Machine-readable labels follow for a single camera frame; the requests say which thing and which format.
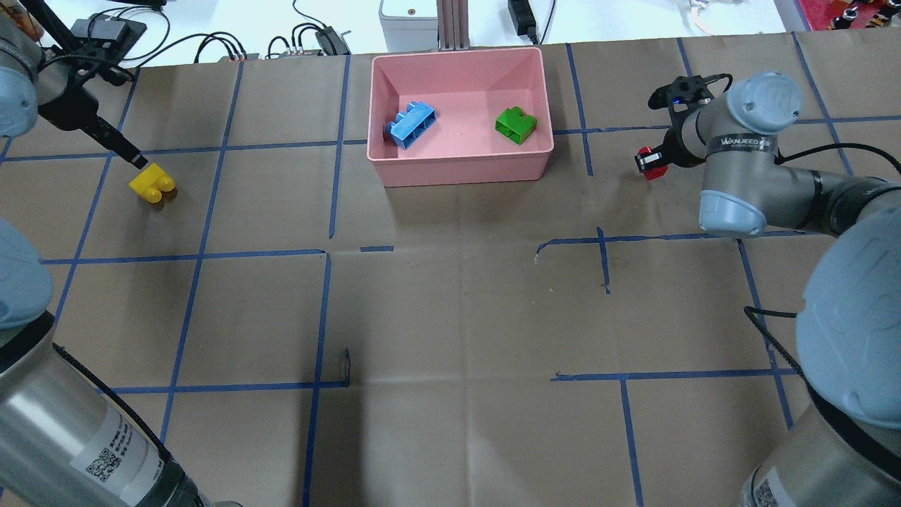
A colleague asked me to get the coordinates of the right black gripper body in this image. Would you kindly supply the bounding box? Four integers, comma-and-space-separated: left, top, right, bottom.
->
659, 130, 705, 169

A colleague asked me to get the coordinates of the blue toy block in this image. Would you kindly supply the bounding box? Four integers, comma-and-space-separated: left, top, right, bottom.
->
385, 101, 437, 150

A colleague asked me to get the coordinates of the green toy block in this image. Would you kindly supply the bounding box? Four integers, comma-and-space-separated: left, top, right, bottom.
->
495, 106, 538, 146

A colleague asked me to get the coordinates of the yellow toy block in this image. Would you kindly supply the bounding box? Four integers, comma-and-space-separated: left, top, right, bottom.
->
128, 163, 177, 204

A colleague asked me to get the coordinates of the white square device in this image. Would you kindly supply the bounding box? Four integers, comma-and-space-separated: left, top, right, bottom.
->
379, 1, 439, 52

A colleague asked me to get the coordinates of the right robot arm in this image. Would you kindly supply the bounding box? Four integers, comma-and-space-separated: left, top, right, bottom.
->
635, 71, 900, 506

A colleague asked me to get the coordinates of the black power adapter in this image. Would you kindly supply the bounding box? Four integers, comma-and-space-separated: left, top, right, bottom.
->
506, 0, 538, 41

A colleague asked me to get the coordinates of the aluminium frame post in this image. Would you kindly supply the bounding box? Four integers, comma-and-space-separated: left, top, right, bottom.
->
436, 0, 471, 51

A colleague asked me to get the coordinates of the pink plastic box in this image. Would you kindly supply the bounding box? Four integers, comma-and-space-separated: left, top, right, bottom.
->
366, 46, 555, 187

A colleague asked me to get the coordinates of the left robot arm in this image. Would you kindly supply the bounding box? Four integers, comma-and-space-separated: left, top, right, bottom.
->
1, 1, 212, 506

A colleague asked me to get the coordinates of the red toy block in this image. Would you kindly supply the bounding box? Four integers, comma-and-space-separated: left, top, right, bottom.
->
634, 146, 667, 182

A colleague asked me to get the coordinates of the black usb hub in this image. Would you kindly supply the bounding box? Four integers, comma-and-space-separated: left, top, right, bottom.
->
315, 26, 351, 56

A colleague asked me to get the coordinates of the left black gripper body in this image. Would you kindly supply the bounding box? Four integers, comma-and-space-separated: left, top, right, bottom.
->
39, 74, 106, 138

